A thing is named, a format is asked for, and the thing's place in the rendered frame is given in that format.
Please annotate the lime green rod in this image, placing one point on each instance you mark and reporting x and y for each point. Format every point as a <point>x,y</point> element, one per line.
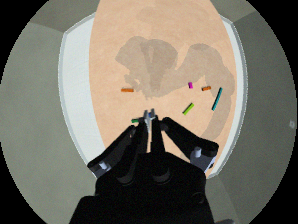
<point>188,109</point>

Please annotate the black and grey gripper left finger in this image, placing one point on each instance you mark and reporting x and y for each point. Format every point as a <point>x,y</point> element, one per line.
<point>125,166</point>

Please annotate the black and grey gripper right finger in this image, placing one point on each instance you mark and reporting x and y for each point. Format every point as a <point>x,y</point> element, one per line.
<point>201,152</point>

